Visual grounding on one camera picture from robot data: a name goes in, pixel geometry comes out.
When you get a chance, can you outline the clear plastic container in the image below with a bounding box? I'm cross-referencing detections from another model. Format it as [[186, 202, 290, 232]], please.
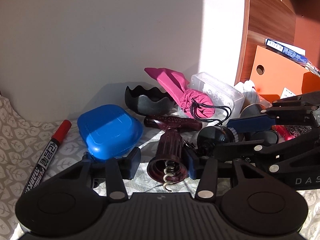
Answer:
[[190, 72, 245, 119]]

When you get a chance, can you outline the black wavy edge bowl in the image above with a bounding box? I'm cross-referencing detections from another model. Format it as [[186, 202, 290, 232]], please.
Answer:
[[124, 85, 176, 116]]

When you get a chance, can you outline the blue patterned box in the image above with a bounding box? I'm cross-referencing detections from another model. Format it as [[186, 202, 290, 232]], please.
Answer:
[[265, 38, 308, 64]]

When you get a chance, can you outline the pink drawstring pouch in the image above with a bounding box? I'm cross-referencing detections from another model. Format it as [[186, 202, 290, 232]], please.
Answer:
[[144, 67, 233, 123]]

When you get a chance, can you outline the wooden shelf cabinet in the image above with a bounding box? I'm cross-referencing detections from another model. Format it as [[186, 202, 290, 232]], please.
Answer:
[[235, 0, 319, 82]]

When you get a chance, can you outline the orange cardboard storage box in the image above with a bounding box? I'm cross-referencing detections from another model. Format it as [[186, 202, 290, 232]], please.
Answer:
[[250, 46, 319, 102]]

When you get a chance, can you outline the black round cap object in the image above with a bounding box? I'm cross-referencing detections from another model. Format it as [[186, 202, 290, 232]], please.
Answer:
[[240, 103, 266, 118]]

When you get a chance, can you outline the blue plastic case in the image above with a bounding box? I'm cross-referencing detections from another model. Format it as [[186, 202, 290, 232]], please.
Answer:
[[77, 105, 143, 161]]

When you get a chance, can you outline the maroon corkscrew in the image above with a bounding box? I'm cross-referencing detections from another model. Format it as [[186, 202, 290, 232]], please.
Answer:
[[144, 116, 202, 192]]

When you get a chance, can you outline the red cap black marker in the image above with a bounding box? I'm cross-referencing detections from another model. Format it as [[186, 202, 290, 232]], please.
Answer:
[[22, 120, 72, 195]]

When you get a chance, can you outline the leaf pattern cloth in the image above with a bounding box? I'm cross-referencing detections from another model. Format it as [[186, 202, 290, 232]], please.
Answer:
[[0, 96, 320, 240]]

